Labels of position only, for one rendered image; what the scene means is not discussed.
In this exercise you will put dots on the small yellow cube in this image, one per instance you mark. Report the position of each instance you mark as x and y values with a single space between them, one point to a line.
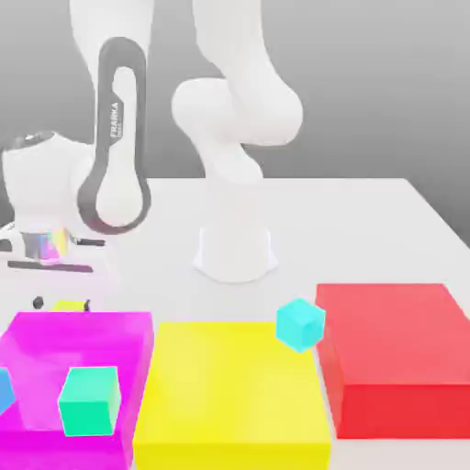
68 306

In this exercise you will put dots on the large yellow box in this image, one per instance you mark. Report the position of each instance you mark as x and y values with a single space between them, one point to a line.
231 389

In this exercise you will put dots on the small cyan cube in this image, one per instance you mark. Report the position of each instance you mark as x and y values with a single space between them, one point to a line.
299 325

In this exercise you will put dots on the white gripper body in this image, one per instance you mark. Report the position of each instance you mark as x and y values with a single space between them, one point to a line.
49 267

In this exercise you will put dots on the large magenta box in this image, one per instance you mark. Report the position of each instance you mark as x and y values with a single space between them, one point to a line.
73 341

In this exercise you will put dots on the small green cube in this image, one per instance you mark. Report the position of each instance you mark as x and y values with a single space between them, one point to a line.
90 402

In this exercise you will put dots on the large red box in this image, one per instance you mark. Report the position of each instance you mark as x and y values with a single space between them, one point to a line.
393 337

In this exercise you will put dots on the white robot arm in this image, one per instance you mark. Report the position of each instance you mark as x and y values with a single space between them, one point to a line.
235 121

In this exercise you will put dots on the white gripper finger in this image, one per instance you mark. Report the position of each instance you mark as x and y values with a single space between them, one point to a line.
87 304
38 302

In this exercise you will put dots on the small blue cube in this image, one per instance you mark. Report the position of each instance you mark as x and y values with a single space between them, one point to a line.
4 391

